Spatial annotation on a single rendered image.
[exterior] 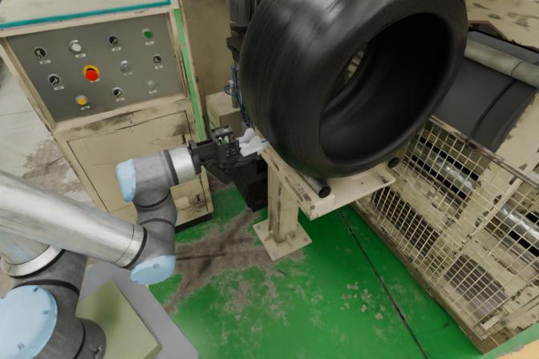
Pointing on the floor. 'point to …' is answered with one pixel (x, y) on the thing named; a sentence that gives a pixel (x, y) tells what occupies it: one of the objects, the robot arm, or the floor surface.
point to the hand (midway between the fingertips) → (264, 143)
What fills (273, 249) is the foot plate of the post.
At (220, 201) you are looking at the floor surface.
